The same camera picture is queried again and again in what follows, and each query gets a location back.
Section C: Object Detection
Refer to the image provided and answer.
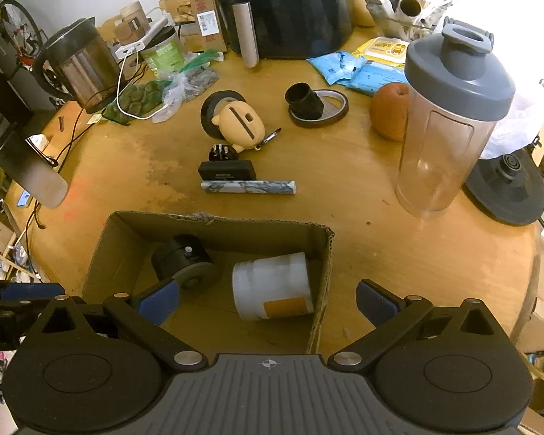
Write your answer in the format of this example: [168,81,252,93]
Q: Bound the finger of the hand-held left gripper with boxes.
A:
[0,281,66,315]

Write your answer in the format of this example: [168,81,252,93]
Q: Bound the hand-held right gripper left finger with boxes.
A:
[22,278,209,370]

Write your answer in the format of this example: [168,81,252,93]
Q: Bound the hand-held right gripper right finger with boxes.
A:
[327,278,515,370]

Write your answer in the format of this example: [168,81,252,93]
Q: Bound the cardboard box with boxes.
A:
[82,211,335,354]

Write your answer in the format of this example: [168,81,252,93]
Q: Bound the short black tube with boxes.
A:
[285,82,323,119]

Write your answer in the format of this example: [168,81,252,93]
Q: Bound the black cylindrical device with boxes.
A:
[151,234,218,290]

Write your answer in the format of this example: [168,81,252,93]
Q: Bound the white plastic jar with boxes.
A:
[232,252,316,322]

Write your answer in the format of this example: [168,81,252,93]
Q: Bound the frosted water bottle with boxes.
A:
[0,115,69,209]

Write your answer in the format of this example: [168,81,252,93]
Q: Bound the marble pattern bar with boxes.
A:
[201,179,296,195]

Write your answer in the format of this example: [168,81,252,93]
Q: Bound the small black case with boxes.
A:
[198,160,256,181]

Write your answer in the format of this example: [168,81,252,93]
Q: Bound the clear shaker bottle grey lid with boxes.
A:
[394,20,516,218]

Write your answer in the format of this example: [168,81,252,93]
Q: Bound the black kettle base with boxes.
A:
[465,149,544,226]

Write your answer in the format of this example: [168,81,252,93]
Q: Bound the orange fruit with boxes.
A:
[369,82,410,142]

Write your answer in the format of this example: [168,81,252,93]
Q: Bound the black tape roll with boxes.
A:
[200,91,250,139]

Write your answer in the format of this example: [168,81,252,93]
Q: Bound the tan pig toy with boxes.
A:
[211,102,266,154]

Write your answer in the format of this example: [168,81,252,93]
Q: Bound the small carabiner clip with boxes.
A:
[255,128,282,150]

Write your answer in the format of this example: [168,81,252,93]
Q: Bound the round black-rimmed lid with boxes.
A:
[288,90,348,128]

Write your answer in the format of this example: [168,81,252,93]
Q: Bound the bag of green discs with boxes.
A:
[100,79,173,125]

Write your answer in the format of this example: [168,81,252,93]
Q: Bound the clear bag of grey bits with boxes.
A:
[153,52,225,124]

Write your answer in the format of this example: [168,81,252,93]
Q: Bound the steel electric kettle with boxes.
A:
[33,17,121,115]

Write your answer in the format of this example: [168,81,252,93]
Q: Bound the green label jar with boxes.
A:
[139,26,184,78]

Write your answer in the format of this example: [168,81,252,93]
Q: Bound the white plastic bag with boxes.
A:
[481,82,544,159]

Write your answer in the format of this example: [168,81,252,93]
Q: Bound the yellow wet wipe pack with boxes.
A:
[351,36,411,66]

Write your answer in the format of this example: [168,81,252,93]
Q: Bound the bicycle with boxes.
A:
[0,0,48,71]

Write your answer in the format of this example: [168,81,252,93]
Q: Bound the white power strip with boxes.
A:
[115,17,173,59]

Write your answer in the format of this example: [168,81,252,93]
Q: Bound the glass bowl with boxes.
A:
[367,0,449,39]

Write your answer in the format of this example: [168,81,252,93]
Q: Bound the wooden holder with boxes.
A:
[113,2,152,41]

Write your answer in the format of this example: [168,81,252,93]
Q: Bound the cardboard tube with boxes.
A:
[232,2,260,68]

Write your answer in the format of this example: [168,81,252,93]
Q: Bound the foil roll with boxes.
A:
[385,0,423,21]

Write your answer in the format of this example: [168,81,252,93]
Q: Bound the black air fryer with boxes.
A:
[207,0,355,59]

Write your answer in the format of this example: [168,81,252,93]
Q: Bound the black cable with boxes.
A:
[32,109,96,229]

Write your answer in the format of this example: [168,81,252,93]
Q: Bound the white cable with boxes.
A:
[116,47,173,121]

